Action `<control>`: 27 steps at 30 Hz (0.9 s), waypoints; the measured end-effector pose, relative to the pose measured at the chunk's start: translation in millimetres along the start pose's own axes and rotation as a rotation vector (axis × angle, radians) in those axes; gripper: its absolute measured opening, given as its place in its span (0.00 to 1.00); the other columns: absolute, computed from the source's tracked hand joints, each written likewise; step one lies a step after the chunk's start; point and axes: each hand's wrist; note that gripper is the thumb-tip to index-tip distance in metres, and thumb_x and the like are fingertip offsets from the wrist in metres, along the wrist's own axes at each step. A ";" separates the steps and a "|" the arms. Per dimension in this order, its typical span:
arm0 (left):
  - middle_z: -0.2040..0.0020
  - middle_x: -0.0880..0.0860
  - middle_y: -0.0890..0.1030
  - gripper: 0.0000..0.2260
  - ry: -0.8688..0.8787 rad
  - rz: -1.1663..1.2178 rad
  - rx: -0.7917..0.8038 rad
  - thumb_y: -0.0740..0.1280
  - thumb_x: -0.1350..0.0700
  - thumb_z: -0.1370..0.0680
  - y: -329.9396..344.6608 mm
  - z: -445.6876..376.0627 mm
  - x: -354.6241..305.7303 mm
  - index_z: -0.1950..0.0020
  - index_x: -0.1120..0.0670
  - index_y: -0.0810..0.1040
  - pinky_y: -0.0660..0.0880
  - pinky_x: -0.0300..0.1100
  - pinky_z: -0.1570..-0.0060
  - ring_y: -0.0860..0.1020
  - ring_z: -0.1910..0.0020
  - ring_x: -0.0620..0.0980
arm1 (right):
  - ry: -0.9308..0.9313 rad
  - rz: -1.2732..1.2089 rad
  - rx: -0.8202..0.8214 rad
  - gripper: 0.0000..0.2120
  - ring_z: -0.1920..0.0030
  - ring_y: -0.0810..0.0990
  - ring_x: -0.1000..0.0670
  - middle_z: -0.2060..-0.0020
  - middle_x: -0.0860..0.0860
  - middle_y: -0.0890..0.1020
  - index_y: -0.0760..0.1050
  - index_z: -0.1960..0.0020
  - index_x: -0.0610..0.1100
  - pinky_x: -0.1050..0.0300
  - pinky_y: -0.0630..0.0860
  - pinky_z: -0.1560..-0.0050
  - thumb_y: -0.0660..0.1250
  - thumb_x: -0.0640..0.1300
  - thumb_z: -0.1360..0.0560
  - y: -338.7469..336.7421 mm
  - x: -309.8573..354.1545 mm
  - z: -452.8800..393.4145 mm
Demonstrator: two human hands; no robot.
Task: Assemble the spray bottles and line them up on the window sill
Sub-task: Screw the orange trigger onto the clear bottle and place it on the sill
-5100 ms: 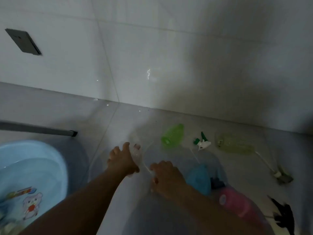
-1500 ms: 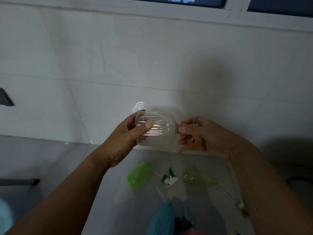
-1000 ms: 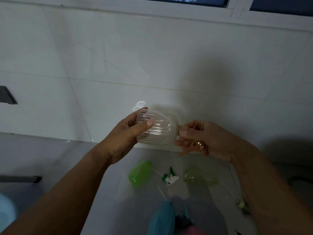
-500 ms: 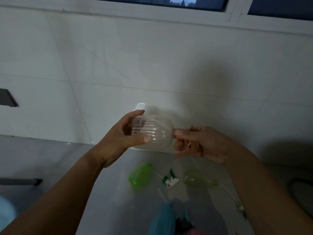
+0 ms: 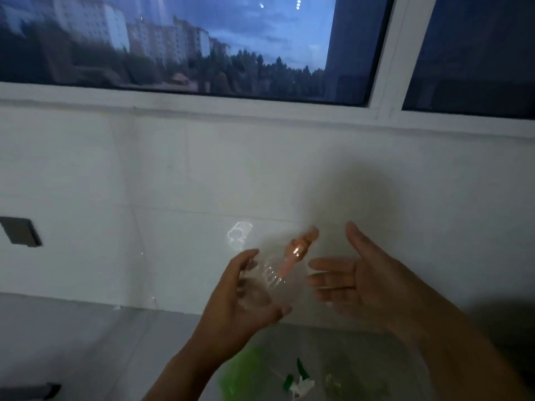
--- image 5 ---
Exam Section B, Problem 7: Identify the clear bottle with orange sprayer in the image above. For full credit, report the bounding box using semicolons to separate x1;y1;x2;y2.
238;246;303;310

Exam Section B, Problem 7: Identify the person's left hand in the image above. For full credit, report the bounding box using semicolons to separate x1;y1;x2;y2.
195;248;293;366

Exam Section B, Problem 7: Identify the dark grey wall plate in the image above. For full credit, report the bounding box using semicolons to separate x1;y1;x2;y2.
0;217;43;248

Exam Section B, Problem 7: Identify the white framed window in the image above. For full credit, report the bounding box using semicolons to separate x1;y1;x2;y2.
0;0;535;136

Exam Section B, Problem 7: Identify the green ribbed spray bottle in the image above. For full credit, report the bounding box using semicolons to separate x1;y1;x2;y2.
217;346;265;401

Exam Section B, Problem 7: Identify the yellow-green spray bottle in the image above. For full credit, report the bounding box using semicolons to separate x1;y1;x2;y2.
322;363;398;401

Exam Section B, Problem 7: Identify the person's right hand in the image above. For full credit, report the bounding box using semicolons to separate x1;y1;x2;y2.
307;221;424;340

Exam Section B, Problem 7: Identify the grey metal bar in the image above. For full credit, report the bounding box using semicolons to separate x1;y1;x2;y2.
0;383;62;401

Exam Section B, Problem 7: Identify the person's right forearm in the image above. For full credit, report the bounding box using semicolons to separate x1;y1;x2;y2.
388;283;535;401

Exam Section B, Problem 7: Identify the white green trigger sprayer head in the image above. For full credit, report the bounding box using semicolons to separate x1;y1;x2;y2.
267;358;317;401

